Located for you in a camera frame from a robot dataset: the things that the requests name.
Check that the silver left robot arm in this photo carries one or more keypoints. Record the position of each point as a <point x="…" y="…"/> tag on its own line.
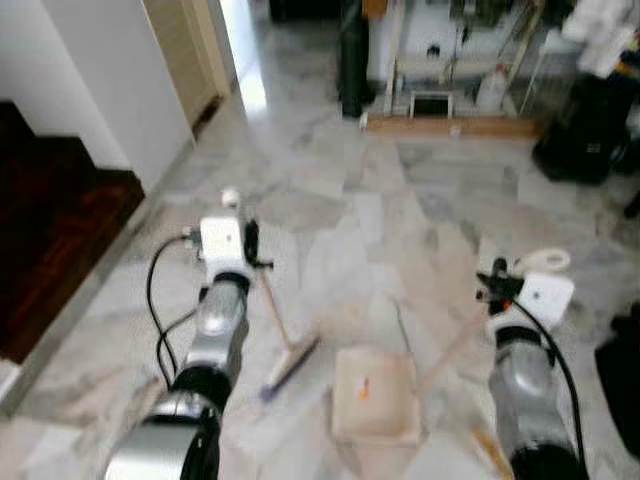
<point x="215" y="330"/>

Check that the long wooden plank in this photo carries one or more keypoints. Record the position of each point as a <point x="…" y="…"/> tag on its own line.
<point x="450" y="127"/>

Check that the black canister vacuum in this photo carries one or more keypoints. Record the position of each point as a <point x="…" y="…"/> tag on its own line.
<point x="585" y="130"/>

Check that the clear plastic jug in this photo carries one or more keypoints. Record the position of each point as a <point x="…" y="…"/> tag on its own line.
<point x="492" y="92"/>

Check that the dark wooden stairs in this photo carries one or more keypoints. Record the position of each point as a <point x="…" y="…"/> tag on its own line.
<point x="50" y="220"/>

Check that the light wooden door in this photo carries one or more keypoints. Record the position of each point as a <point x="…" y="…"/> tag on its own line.
<point x="185" y="50"/>

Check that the black upright pipe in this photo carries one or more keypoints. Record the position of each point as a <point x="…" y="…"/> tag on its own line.
<point x="354" y="60"/>

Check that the toilet roll pack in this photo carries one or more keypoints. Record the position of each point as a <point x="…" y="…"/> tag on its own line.
<point x="600" y="40"/>

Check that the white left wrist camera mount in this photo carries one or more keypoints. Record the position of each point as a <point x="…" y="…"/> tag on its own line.
<point x="220" y="240"/>

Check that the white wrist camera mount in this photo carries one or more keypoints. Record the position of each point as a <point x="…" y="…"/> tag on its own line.
<point x="545" y="297"/>
<point x="220" y="240"/>

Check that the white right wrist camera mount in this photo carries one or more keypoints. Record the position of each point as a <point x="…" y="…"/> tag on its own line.
<point x="545" y="297"/>

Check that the black tablet with white frame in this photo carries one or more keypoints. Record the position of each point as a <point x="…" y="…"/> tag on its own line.
<point x="431" y="104"/>

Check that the white frame work table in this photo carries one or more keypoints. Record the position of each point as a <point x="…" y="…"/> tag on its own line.
<point x="420" y="40"/>

